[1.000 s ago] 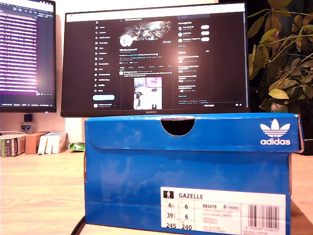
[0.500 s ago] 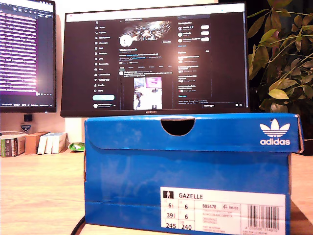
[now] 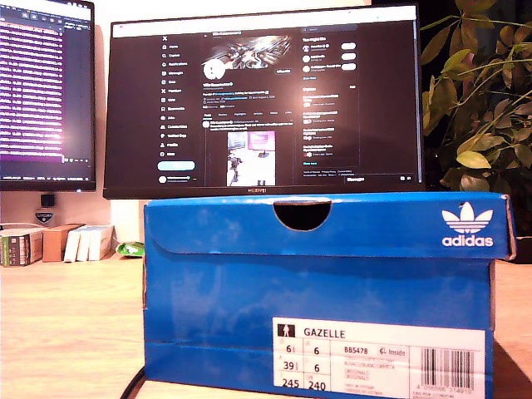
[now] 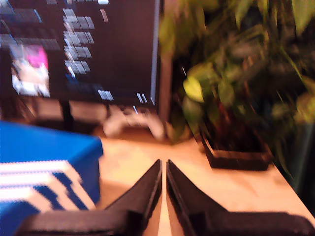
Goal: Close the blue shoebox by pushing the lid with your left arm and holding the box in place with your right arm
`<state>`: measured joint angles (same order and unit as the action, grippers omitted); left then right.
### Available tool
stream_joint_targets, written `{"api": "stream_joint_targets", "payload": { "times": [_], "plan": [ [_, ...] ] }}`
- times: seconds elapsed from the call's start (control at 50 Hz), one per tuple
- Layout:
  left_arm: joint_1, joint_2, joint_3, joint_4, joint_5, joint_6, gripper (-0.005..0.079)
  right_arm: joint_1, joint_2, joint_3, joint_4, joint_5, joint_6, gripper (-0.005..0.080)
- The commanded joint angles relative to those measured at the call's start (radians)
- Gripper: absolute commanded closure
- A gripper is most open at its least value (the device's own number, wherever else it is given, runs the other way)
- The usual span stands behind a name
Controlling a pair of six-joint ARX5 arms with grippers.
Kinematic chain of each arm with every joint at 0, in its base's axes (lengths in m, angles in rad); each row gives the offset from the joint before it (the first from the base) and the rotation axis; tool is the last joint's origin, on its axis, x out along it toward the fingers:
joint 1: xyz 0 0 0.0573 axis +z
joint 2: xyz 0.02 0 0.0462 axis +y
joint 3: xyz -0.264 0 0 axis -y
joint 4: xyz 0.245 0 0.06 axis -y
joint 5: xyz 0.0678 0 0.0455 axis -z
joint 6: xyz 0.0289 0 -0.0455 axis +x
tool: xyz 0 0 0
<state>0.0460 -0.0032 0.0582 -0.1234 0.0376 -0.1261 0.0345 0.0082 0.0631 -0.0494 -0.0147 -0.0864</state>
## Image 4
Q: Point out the wide monitor with dark webpage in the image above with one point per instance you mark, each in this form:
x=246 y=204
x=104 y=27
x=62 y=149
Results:
x=118 y=49

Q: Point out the black square plant pot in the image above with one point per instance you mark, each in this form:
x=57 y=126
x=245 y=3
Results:
x=236 y=161

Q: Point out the blue shoebox with hinged lid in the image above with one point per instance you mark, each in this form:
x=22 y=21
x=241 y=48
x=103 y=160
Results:
x=37 y=142

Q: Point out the black monitor stand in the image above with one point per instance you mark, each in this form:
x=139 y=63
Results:
x=67 y=115

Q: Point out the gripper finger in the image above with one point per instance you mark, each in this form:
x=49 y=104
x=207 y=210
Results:
x=145 y=194
x=184 y=196

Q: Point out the green leafy houseplant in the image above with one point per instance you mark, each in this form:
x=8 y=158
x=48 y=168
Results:
x=233 y=61

